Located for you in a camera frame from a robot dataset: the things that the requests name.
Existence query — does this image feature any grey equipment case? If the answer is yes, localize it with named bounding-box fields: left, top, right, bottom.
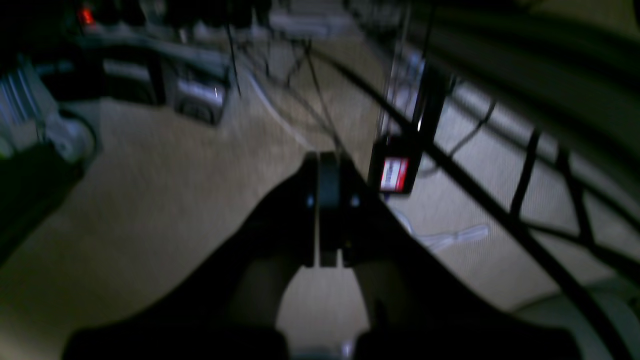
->
left=173, top=77, right=229, bottom=126

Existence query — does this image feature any white cable on floor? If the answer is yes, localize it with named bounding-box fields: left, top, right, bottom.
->
left=390, top=207, right=490, bottom=253

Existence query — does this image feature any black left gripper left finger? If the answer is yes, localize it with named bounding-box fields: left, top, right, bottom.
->
left=62, top=154, right=318, bottom=360

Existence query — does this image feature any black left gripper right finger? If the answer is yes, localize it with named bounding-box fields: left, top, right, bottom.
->
left=318, top=152, right=582, bottom=360

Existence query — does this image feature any black box with red label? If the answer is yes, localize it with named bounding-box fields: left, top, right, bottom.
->
left=366, top=134, right=423, bottom=196

